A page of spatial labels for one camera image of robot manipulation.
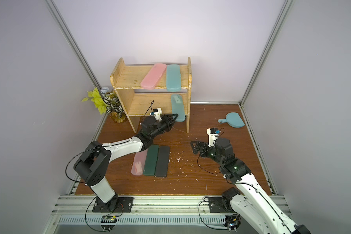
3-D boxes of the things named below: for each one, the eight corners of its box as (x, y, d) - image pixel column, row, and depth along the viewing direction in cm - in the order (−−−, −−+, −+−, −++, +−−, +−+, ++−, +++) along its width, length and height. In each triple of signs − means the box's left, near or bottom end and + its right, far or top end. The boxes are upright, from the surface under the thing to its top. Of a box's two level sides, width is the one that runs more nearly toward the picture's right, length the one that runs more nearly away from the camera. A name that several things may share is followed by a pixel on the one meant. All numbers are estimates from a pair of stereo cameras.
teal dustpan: (219, 127, 108) (220, 125, 106) (216, 114, 116) (217, 112, 114) (243, 127, 108) (244, 125, 106) (239, 114, 116) (240, 112, 114)
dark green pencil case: (144, 175, 85) (143, 173, 82) (149, 147, 97) (148, 145, 94) (156, 175, 85) (155, 173, 82) (159, 147, 97) (158, 144, 94)
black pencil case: (155, 177, 84) (155, 175, 82) (159, 148, 97) (158, 146, 94) (168, 177, 84) (167, 175, 82) (169, 148, 97) (169, 145, 94)
